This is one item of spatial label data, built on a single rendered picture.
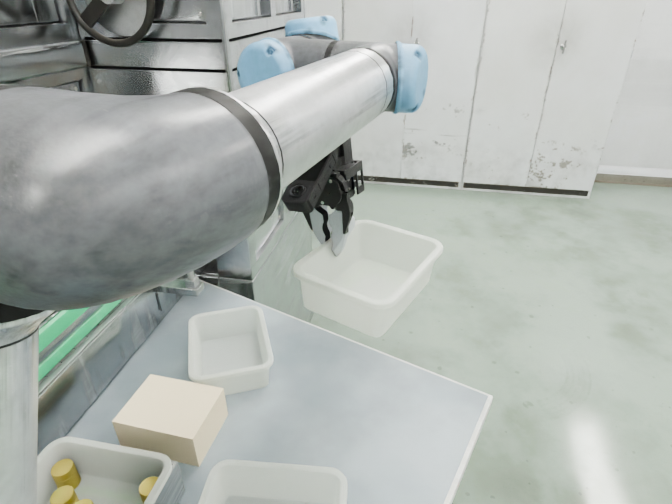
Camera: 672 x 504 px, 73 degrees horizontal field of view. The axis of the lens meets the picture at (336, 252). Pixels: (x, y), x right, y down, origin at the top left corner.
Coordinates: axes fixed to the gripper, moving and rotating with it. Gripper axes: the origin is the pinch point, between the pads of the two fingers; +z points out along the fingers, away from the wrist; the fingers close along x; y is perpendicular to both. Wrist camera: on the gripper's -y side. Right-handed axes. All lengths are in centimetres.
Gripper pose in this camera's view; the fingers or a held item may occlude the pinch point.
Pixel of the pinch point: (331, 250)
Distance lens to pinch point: 77.5
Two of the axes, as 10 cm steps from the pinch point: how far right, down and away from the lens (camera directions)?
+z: 1.1, 8.9, 4.4
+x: -8.6, -1.3, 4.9
